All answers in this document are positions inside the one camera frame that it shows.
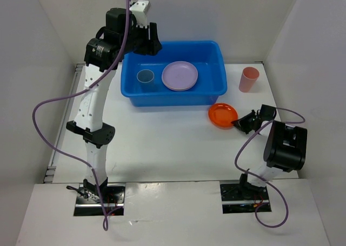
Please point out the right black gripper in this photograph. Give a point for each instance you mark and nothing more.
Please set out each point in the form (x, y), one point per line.
(241, 126)

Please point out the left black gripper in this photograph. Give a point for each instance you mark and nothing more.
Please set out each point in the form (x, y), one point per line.
(151, 46)

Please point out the orange plastic plate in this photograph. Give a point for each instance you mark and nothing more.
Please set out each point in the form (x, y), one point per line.
(222, 115)

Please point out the blue plastic cup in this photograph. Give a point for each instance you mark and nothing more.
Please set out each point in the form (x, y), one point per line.
(146, 78)

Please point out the pink plastic plate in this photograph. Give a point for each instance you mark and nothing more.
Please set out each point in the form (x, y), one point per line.
(179, 89)

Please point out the purple plastic plate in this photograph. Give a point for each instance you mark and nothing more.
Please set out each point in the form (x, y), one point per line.
(180, 74)

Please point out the pink plastic cup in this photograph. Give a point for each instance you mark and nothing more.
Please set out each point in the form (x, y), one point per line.
(248, 78)

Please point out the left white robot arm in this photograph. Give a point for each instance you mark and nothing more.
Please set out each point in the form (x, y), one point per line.
(124, 32)

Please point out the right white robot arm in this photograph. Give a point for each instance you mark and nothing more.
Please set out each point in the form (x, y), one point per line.
(285, 149)

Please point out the blue plastic bin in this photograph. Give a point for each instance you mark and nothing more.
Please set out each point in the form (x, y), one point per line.
(206, 56)

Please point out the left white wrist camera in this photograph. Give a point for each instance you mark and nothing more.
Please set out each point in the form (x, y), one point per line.
(140, 9)

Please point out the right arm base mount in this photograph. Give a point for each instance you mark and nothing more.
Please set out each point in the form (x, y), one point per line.
(236, 201)

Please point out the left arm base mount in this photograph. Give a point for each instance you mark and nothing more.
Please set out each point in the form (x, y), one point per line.
(88, 205)

